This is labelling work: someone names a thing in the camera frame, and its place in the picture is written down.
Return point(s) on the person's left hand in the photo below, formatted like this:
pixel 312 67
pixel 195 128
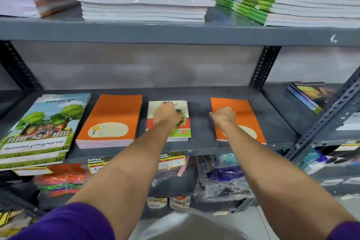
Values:
pixel 167 114

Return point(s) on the person's right hand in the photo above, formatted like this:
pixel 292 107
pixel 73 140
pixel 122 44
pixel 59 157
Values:
pixel 225 116

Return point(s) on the person's right fingers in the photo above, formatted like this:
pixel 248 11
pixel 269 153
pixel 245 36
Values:
pixel 223 110

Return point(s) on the person's left fingers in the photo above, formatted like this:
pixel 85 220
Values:
pixel 166 105

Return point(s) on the thin orange notebook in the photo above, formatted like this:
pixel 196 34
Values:
pixel 247 116

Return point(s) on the green red notebook stack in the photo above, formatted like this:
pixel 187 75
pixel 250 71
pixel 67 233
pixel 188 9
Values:
pixel 184 133

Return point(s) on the person's right forearm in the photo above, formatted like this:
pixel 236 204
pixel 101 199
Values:
pixel 270 175

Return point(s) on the person's left forearm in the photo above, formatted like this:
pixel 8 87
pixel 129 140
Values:
pixel 132 169

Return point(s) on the thick orange notebook stack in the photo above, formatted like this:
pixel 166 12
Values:
pixel 112 113

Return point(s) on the yellow price label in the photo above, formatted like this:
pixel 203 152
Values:
pixel 171 161
pixel 94 165

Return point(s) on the clear bag of blue items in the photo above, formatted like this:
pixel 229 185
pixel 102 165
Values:
pixel 222 178

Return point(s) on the small clear plastic bag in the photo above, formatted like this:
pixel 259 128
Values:
pixel 164 176

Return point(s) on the grey metal shelf rack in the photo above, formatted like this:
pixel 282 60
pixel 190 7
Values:
pixel 168 33

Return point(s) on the dark cover book stack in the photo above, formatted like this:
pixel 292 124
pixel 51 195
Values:
pixel 315 93

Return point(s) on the white label jar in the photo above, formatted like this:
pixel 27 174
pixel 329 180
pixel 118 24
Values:
pixel 157 202
pixel 180 202

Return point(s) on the teal plastic packet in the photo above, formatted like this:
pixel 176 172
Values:
pixel 309 158

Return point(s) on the white notebook stack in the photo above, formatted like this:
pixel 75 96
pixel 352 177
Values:
pixel 143 3

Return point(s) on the green blue spine notebook stack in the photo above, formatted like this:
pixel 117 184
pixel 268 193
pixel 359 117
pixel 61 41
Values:
pixel 281 6

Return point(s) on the tree picture book stack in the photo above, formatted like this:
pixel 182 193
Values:
pixel 42 130

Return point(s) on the white sheets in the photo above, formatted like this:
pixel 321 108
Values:
pixel 350 121

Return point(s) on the orange green packet bundle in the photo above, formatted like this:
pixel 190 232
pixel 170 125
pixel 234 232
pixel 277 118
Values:
pixel 62 180

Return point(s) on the purple shirt sleeve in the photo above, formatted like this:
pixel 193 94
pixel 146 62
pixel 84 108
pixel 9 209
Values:
pixel 70 224
pixel 346 232

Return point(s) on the gold foil packets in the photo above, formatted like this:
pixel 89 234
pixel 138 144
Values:
pixel 12 223

